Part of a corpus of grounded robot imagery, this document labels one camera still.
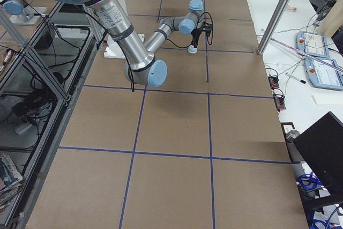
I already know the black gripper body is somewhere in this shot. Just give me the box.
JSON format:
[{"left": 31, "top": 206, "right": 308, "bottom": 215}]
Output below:
[{"left": 192, "top": 26, "right": 203, "bottom": 37}]

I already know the blue white bell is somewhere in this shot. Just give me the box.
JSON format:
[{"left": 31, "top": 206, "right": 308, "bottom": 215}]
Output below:
[{"left": 188, "top": 45, "right": 197, "bottom": 54}]

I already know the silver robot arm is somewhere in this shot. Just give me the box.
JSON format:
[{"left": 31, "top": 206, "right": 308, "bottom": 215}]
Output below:
[{"left": 55, "top": 0, "right": 204, "bottom": 87}]

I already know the orange black connector box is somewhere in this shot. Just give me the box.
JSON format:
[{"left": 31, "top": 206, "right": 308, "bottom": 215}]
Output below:
[{"left": 268, "top": 75, "right": 279, "bottom": 90}]

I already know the black marker pen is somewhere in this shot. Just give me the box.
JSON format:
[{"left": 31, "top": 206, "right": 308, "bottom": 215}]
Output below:
[{"left": 286, "top": 73, "right": 307, "bottom": 84}]

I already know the far teach pendant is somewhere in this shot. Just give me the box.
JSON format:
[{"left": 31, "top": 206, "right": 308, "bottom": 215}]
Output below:
[{"left": 296, "top": 31, "right": 330, "bottom": 58}]

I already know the teach pendant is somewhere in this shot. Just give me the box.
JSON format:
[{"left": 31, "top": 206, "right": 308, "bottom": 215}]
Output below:
[
  {"left": 304, "top": 57, "right": 342, "bottom": 91},
  {"left": 296, "top": 31, "right": 330, "bottom": 58}
]

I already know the near teach pendant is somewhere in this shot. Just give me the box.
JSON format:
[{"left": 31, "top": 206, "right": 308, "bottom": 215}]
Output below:
[{"left": 304, "top": 57, "right": 342, "bottom": 91}]

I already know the silver metal cup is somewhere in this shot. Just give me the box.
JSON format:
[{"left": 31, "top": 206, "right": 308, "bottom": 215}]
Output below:
[{"left": 285, "top": 129, "right": 300, "bottom": 143}]

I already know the white flat block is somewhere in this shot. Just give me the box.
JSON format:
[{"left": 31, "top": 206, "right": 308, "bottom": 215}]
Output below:
[{"left": 311, "top": 94, "right": 343, "bottom": 106}]

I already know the black laptop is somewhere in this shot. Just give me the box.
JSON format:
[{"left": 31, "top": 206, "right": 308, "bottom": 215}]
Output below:
[{"left": 294, "top": 112, "right": 342, "bottom": 195}]

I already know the stack of books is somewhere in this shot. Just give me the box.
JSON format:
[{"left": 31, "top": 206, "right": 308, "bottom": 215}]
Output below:
[{"left": 1, "top": 152, "right": 24, "bottom": 212}]

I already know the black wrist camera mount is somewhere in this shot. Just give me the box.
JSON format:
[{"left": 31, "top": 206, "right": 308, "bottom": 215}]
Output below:
[{"left": 202, "top": 22, "right": 213, "bottom": 37}]

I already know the black camera cable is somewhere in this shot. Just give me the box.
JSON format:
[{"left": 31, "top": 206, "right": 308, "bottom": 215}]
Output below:
[{"left": 166, "top": 11, "right": 214, "bottom": 49}]

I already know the white camera post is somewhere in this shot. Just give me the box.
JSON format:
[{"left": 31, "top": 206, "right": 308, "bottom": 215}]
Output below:
[{"left": 96, "top": 0, "right": 148, "bottom": 66}]

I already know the aluminium frame post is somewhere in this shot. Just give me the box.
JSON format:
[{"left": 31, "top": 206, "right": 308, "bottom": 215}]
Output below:
[{"left": 257, "top": 0, "right": 290, "bottom": 55}]

